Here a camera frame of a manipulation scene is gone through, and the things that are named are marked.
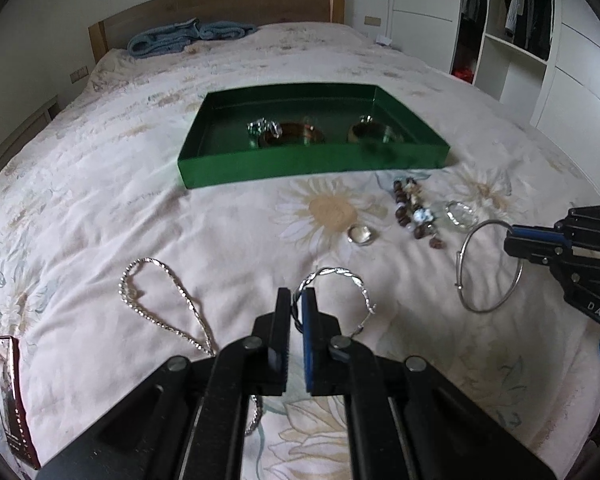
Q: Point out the floral bed quilt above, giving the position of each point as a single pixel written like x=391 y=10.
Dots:
x=108 y=265

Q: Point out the blue folded blanket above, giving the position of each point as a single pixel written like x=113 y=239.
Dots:
x=176 y=37

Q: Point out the wall socket plate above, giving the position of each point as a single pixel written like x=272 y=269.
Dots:
x=372 y=21
x=79 y=74

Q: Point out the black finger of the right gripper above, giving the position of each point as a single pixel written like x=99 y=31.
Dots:
x=535 y=251

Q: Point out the small item on nightstand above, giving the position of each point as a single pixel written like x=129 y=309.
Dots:
x=383 y=41

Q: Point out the wall socket plate right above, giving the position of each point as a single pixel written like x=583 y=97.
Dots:
x=372 y=21

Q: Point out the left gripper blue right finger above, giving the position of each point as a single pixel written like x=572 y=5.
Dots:
x=318 y=328

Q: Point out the green shallow tray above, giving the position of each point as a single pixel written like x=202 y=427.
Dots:
x=219 y=150

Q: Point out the wall socket plate left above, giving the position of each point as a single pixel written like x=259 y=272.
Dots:
x=79 y=74

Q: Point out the red-cased smartphone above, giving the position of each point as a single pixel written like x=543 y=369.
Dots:
x=12 y=411

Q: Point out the white wardrobe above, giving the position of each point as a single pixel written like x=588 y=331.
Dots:
x=539 y=58

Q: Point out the red object on shelf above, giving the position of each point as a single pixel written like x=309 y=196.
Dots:
x=464 y=72

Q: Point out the twisted silver bangle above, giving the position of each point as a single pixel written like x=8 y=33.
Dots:
x=344 y=293

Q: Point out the thin silver bangle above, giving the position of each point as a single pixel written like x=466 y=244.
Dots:
x=485 y=281

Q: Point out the amber glass bangle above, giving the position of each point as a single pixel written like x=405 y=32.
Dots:
x=295 y=133

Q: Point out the wide dark metal bangle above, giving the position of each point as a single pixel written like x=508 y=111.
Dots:
x=368 y=129

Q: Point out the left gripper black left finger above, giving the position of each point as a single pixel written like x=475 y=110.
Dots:
x=272 y=355

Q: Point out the wooden headboard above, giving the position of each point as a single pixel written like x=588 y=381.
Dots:
x=116 y=31

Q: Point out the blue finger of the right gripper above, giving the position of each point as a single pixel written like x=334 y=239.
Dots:
x=536 y=233

